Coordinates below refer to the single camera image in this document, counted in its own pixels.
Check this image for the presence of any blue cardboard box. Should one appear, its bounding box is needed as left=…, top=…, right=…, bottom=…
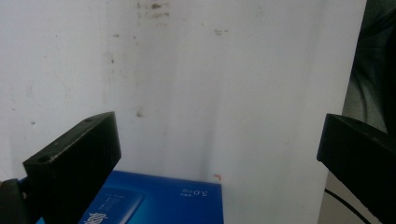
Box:
left=35, top=170, right=225, bottom=224

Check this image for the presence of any black cable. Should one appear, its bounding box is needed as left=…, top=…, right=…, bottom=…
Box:
left=324, top=188, right=373, bottom=224

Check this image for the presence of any dark curtain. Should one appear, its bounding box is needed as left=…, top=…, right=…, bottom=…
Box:
left=342, top=0, right=396, bottom=134

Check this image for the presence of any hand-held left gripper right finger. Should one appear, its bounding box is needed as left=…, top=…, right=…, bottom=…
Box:
left=316, top=113, right=396, bottom=224

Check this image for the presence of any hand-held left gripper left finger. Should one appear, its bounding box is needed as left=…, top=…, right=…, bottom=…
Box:
left=22, top=111, right=122, bottom=224

